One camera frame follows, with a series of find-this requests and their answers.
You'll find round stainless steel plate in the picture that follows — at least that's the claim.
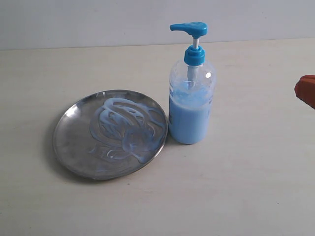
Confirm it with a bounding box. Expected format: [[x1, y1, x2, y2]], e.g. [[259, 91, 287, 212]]
[[53, 89, 168, 180]]

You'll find blue lotion pump bottle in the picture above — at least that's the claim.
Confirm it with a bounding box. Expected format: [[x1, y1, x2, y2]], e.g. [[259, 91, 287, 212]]
[[169, 22, 217, 145]]

